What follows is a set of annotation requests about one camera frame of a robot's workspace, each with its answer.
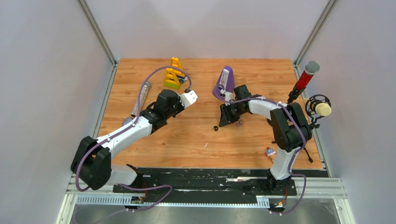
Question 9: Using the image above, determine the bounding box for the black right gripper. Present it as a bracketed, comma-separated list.
[219, 103, 246, 128]

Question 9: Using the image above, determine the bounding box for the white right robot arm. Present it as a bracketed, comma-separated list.
[214, 84, 312, 195]

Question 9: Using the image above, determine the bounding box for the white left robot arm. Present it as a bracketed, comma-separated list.
[71, 89, 198, 193]

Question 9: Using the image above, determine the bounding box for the yellow toy block tower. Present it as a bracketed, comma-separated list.
[163, 68, 181, 90]

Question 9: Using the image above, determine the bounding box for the purple metronome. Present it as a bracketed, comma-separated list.
[212, 66, 235, 95]

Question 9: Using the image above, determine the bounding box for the silver glitter microphone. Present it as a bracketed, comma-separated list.
[131, 81, 151, 118]

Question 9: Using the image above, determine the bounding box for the yellow toy block on car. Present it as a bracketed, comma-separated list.
[170, 57, 187, 84]

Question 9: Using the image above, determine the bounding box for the small toy figure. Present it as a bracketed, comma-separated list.
[265, 147, 276, 163]

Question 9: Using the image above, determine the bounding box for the red microphone on stand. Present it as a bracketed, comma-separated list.
[287, 61, 320, 104]

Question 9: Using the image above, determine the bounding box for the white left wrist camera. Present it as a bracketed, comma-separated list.
[179, 91, 198, 108]

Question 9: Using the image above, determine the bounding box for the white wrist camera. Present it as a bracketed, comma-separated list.
[179, 91, 198, 108]
[223, 91, 234, 105]

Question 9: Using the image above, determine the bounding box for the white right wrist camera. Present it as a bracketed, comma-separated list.
[223, 91, 234, 105]

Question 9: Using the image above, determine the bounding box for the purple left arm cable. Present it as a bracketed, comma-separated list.
[75, 65, 193, 214]

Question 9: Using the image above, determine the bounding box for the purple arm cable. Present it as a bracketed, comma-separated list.
[75, 65, 193, 214]
[212, 84, 307, 216]

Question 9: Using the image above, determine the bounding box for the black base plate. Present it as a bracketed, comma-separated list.
[130, 168, 297, 203]

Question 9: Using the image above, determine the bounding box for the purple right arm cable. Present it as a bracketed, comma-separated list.
[212, 84, 307, 216]

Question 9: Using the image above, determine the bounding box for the beige microphone in shock mount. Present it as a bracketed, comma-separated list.
[303, 94, 332, 129]

